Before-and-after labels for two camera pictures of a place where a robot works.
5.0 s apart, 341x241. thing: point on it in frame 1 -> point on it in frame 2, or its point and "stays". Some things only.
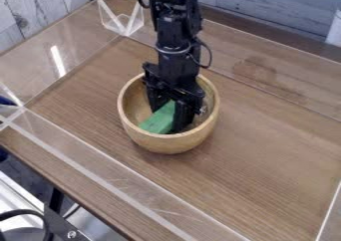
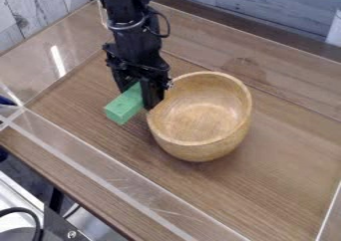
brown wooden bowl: (135, 109) -> (200, 119)
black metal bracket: (61, 229) stays
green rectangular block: (160, 120) -> (127, 106)
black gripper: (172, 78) -> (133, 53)
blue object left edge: (5, 101) stays
